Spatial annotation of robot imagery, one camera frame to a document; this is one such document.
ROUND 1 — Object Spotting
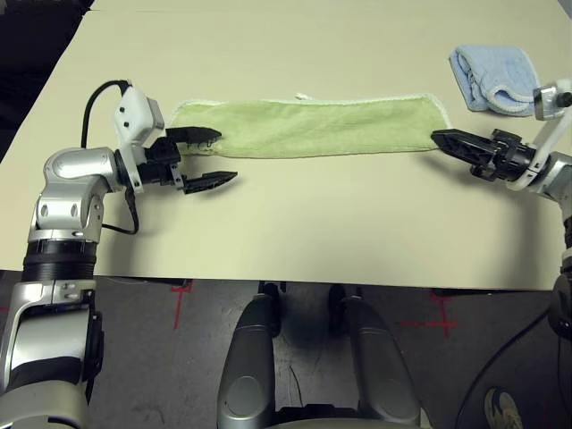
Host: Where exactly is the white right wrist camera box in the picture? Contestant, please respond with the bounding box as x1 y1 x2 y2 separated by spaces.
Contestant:
513 78 572 193

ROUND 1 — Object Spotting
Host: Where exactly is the black left wrist camera cable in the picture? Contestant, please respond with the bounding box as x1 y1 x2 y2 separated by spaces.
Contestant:
80 79 139 236

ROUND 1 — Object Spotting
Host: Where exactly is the grey bystander shoe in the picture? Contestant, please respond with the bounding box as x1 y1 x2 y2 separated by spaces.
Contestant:
484 386 524 429

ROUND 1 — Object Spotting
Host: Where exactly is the beige robot torso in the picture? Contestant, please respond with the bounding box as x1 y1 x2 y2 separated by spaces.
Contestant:
267 404 425 429

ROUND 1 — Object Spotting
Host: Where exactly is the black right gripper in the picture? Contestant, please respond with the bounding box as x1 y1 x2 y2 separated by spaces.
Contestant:
430 129 545 189

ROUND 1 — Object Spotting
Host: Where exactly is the green terry towel white trim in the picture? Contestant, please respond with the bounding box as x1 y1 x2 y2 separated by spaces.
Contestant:
167 91 452 160

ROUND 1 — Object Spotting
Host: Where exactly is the grey robot leg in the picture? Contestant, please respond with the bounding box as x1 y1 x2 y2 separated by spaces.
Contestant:
328 283 421 428
216 281 283 429

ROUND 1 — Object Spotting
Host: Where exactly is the grey robot right leg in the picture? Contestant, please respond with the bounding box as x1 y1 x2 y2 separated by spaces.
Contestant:
328 283 421 428

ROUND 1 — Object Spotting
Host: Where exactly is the black foam floor mat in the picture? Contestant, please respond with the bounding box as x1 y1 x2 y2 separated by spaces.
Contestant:
0 0 93 148

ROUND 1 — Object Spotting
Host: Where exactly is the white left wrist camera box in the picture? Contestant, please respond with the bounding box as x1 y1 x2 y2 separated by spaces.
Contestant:
114 87 167 194

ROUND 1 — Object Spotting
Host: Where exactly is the grey robot left leg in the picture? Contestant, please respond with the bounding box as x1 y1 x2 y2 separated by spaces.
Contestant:
216 281 283 429

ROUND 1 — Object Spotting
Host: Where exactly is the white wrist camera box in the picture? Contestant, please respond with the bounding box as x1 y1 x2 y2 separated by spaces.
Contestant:
114 87 167 194
513 78 572 193

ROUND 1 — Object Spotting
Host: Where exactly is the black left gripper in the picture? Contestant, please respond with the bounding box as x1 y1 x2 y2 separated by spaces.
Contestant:
136 126 239 195

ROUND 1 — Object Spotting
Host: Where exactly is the light blue folded towel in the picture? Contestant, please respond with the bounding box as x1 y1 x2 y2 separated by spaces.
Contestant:
449 44 542 118

